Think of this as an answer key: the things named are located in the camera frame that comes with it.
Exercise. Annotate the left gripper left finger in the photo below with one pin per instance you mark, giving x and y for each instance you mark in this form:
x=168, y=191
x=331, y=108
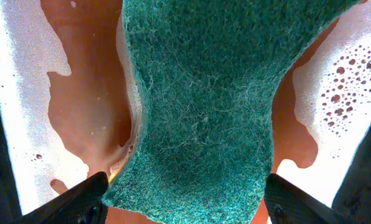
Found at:
x=79, y=205

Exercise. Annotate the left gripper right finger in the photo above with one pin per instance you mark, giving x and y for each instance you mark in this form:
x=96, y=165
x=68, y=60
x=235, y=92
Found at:
x=287, y=204

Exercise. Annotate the green and yellow sponge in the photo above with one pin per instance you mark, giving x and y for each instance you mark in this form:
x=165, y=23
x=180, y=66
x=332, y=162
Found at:
x=207, y=72

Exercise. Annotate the rectangular tray with red water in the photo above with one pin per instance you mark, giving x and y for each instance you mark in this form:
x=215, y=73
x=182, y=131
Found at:
x=70, y=106

